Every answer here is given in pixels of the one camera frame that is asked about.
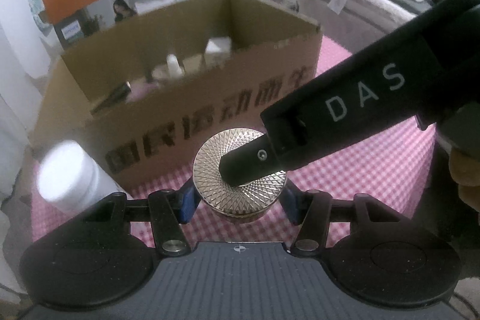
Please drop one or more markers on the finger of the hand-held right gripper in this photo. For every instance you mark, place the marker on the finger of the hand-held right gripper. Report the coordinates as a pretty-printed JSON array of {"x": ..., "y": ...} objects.
[{"x": 251, "y": 158}]

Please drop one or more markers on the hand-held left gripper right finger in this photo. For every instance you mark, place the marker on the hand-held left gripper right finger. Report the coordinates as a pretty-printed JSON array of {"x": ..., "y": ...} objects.
[{"x": 291, "y": 203}]

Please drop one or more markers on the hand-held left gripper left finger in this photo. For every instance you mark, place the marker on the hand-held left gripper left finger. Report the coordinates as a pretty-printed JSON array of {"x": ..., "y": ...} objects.
[{"x": 187, "y": 203}]

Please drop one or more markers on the gold lid cream jar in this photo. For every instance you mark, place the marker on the gold lid cream jar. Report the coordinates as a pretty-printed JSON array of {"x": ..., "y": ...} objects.
[{"x": 221, "y": 188}]

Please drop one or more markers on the brown cardboard box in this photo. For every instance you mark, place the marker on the brown cardboard box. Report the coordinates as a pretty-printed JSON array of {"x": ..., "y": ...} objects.
[{"x": 168, "y": 125}]

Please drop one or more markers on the white charger plug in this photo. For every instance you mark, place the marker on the white charger plug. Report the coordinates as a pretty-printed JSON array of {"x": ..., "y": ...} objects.
[{"x": 217, "y": 48}]

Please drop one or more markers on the pink plastic bowl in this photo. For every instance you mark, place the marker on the pink plastic bowl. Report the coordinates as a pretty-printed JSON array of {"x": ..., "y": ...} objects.
[{"x": 144, "y": 89}]

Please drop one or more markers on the black tube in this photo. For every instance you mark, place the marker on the black tube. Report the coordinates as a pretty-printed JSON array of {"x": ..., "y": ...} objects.
[{"x": 112, "y": 97}]

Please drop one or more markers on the person's right hand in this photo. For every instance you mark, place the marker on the person's right hand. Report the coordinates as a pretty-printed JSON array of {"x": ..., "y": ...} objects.
[{"x": 467, "y": 177}]

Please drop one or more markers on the pink checked tablecloth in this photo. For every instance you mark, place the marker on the pink checked tablecloth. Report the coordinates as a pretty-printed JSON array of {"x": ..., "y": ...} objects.
[{"x": 356, "y": 170}]

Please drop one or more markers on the beige mattress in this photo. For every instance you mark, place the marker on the beige mattress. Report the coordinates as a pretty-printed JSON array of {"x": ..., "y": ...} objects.
[{"x": 356, "y": 16}]

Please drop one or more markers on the white plastic bottle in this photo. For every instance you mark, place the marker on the white plastic bottle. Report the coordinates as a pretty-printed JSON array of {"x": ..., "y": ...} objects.
[{"x": 71, "y": 177}]

